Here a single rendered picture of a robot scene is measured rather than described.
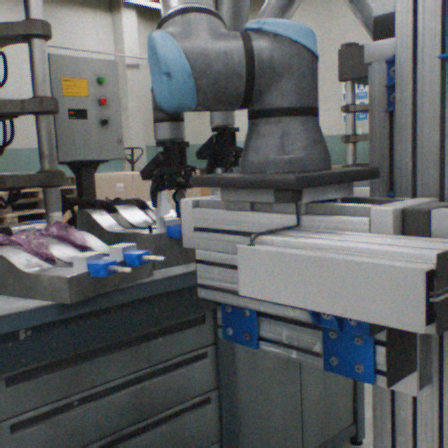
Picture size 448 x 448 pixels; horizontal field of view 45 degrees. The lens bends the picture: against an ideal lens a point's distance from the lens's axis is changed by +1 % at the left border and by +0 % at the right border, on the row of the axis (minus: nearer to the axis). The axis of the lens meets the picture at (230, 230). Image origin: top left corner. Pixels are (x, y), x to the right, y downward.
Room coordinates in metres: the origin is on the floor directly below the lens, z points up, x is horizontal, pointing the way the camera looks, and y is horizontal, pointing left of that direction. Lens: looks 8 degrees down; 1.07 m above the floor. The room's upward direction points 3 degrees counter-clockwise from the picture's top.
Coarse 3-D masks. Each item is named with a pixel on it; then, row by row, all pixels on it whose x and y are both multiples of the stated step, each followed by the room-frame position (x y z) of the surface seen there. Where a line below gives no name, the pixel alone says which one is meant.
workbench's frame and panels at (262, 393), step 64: (0, 320) 0.96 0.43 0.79; (64, 320) 1.09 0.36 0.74; (128, 320) 1.20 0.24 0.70; (192, 320) 1.36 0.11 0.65; (0, 384) 1.01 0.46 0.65; (64, 384) 1.10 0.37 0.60; (128, 384) 1.22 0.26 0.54; (192, 384) 1.33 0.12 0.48; (256, 384) 1.49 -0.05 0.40; (320, 384) 1.70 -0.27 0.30
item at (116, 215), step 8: (112, 200) 1.61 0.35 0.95; (120, 200) 1.64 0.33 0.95; (128, 200) 1.63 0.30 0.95; (136, 200) 1.67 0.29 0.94; (144, 200) 1.65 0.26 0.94; (112, 208) 1.57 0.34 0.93; (144, 208) 1.64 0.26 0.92; (112, 216) 1.52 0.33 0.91; (120, 216) 1.53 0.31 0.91; (152, 216) 1.59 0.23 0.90; (120, 224) 1.49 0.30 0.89; (128, 224) 1.50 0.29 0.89
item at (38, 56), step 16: (32, 0) 1.89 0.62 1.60; (32, 16) 1.89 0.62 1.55; (32, 48) 1.89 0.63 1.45; (32, 64) 1.89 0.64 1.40; (48, 64) 1.93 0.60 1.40; (32, 80) 1.90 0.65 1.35; (48, 80) 1.91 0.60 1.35; (48, 128) 1.90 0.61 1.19; (48, 144) 1.89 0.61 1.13; (48, 160) 1.89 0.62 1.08; (48, 192) 1.89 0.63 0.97; (48, 208) 1.89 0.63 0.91; (48, 224) 1.90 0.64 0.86
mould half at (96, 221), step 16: (96, 208) 1.55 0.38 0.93; (128, 208) 1.58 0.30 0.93; (80, 224) 1.54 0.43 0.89; (96, 224) 1.47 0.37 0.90; (112, 224) 1.47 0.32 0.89; (144, 224) 1.51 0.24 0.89; (112, 240) 1.42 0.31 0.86; (128, 240) 1.36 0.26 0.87; (144, 240) 1.31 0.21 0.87; (160, 240) 1.29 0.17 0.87; (176, 240) 1.33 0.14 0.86; (160, 256) 1.29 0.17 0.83; (176, 256) 1.32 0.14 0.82; (192, 256) 1.36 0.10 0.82
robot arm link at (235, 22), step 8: (216, 0) 1.16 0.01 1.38; (224, 0) 1.15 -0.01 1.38; (232, 0) 1.14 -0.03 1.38; (240, 0) 1.15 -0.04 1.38; (248, 0) 1.17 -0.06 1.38; (216, 8) 1.17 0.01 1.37; (224, 8) 1.15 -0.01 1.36; (232, 8) 1.15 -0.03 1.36; (240, 8) 1.15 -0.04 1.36; (248, 8) 1.17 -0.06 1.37; (224, 16) 1.16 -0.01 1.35; (232, 16) 1.16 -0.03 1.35; (240, 16) 1.16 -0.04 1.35; (248, 16) 1.18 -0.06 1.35; (232, 24) 1.16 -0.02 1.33; (240, 24) 1.17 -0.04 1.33
